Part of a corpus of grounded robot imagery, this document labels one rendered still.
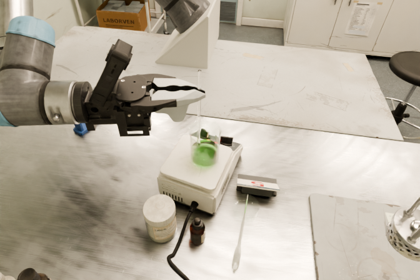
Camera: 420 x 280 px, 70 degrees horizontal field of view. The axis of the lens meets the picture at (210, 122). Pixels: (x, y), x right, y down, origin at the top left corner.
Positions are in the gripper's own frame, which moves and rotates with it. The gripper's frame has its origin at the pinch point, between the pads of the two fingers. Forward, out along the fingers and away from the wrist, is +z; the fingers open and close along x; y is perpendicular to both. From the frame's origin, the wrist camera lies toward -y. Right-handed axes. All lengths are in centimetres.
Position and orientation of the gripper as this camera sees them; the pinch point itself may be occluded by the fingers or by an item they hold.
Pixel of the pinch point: (197, 90)
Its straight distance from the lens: 51.1
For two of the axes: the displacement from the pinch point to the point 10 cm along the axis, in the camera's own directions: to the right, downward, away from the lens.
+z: 10.0, -0.3, 0.7
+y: -0.3, 7.4, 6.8
